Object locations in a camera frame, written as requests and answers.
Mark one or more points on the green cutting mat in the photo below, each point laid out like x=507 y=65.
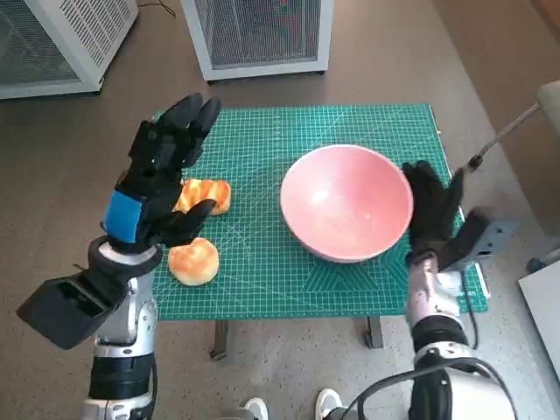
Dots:
x=262 y=153

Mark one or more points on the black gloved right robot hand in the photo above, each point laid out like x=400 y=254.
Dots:
x=431 y=210

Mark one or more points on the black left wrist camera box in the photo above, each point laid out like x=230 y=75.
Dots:
x=65 y=306

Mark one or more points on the pink bowl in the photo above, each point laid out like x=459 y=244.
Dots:
x=345 y=197

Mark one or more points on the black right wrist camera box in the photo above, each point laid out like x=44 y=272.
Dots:
x=472 y=236

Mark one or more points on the braided toy bread loaf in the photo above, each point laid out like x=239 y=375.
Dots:
x=210 y=192

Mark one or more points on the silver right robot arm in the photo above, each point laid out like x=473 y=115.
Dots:
x=437 y=328

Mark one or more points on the wide white mesh cabinet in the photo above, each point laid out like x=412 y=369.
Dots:
x=65 y=35

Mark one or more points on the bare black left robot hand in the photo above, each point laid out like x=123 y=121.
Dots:
x=162 y=166

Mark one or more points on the black table leg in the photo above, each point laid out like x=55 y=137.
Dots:
x=221 y=339
x=374 y=332

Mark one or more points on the narrow white mesh cabinet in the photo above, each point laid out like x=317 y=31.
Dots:
x=262 y=30

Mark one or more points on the white shoe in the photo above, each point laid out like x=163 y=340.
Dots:
x=256 y=407
x=328 y=402

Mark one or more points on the round toy bread bun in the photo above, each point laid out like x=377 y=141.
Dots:
x=192 y=262

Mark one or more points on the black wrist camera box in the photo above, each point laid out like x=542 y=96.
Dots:
x=65 y=306
x=472 y=236

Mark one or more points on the grey chair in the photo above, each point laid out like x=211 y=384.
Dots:
x=552 y=153

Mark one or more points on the white panel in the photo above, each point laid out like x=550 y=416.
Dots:
x=542 y=306

